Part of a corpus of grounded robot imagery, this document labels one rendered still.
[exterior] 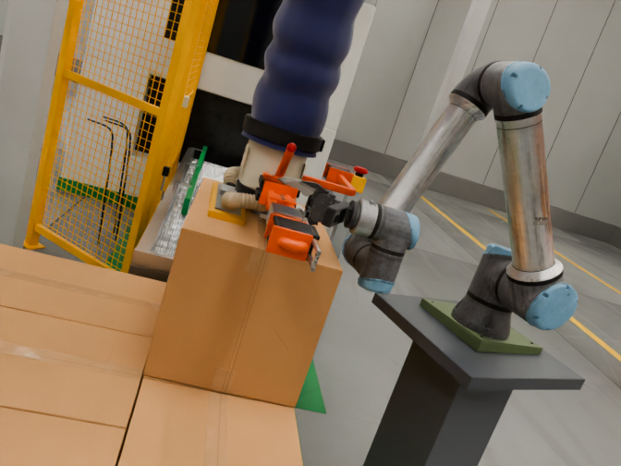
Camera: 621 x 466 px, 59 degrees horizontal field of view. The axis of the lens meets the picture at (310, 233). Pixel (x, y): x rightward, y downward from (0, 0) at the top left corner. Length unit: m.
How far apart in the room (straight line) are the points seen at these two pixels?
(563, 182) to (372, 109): 4.38
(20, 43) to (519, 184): 2.08
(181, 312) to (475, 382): 0.80
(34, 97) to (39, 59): 0.16
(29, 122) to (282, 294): 1.70
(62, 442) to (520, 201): 1.20
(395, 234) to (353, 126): 9.66
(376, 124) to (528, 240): 9.60
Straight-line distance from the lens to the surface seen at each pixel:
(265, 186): 1.30
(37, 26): 2.71
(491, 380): 1.64
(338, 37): 1.50
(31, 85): 2.73
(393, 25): 11.10
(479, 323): 1.81
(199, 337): 1.42
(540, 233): 1.59
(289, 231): 0.97
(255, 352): 1.43
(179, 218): 2.71
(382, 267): 1.40
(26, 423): 1.31
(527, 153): 1.50
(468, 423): 1.93
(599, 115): 12.89
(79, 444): 1.27
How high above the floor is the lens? 1.35
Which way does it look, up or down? 15 degrees down
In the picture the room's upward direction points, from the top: 18 degrees clockwise
